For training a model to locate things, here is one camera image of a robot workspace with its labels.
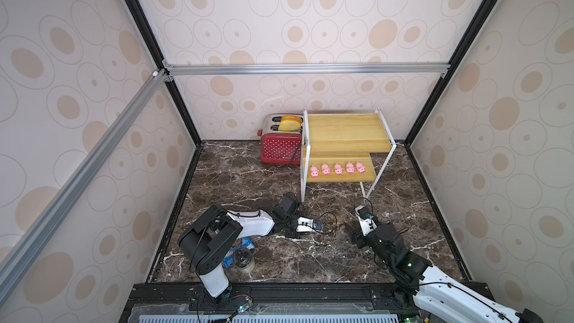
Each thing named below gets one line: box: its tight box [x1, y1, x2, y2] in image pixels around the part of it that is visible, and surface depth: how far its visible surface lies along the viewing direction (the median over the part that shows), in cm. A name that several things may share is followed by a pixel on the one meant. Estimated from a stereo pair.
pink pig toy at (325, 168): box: [321, 162, 332, 176], surface depth 89 cm
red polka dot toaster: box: [257, 113, 304, 166], surface depth 104 cm
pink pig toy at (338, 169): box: [334, 162, 344, 176], surface depth 89 cm
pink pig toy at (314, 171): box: [310, 164, 320, 178], surface depth 87 cm
